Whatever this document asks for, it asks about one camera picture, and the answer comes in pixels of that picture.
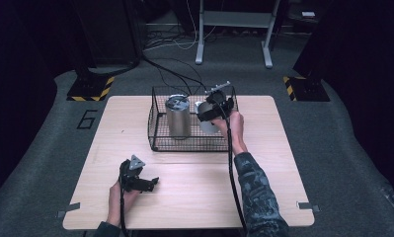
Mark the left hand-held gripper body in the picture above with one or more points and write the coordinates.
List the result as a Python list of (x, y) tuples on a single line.
[(130, 176)]

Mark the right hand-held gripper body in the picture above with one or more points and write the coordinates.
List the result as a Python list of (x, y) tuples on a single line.
[(219, 103)]

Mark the silver metal mug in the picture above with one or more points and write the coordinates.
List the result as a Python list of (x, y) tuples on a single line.
[(208, 127)]

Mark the steel tumbler with lid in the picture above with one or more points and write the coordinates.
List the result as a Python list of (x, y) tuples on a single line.
[(178, 118)]

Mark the person's left hand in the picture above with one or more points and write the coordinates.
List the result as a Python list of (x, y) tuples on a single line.
[(118, 204)]

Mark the person's right hand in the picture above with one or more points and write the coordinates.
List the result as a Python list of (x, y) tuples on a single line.
[(236, 131)]

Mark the grey tape strip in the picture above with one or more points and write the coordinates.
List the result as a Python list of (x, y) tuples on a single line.
[(69, 208), (308, 206)]

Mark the small white box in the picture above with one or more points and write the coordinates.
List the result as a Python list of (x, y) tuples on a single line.
[(308, 14)]

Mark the black cabinet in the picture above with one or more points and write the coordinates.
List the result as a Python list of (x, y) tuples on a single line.
[(109, 33)]

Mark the white metal stand frame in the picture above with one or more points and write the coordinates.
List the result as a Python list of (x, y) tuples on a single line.
[(199, 49)]

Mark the black yellow striped base plate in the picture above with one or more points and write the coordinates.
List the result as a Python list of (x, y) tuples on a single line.
[(308, 89), (89, 89)]

